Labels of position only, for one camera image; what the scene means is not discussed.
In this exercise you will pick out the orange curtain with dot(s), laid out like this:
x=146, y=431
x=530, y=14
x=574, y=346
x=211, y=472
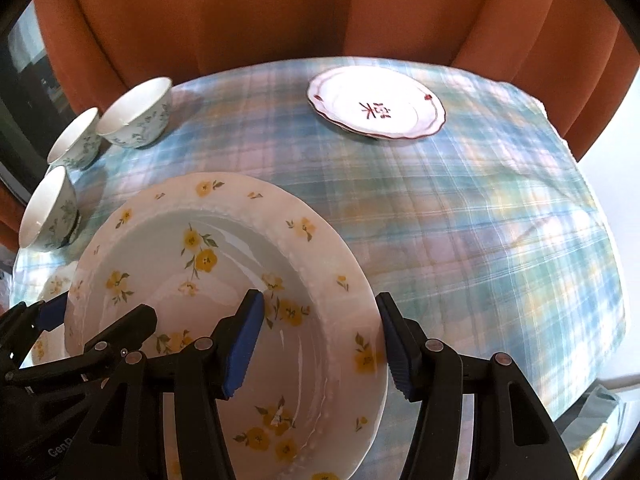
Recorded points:
x=250, y=10

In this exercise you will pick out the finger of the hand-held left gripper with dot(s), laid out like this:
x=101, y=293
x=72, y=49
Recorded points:
x=125, y=327
x=50, y=310

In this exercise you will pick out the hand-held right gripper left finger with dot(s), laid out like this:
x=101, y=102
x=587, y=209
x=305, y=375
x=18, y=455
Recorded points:
x=244, y=347

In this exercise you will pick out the white bowl with green print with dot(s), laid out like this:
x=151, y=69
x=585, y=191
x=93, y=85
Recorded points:
x=135, y=110
x=47, y=205
x=75, y=140

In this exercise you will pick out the yellow cloth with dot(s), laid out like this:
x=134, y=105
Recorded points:
x=600, y=447

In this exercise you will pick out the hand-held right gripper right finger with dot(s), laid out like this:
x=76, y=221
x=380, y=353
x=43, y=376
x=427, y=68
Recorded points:
x=398, y=357

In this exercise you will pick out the grey cloth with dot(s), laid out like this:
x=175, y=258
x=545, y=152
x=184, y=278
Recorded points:
x=590, y=410

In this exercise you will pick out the blue plaid tablecloth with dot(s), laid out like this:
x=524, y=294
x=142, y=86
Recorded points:
x=450, y=235

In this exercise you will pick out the dark glass window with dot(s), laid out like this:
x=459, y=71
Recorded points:
x=25, y=85

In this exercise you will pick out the yellow flower plate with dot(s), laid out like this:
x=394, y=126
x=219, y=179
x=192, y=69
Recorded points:
x=165, y=240
x=55, y=282

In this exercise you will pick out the white plate with red rim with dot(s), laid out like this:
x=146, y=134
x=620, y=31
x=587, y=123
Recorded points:
x=345, y=95

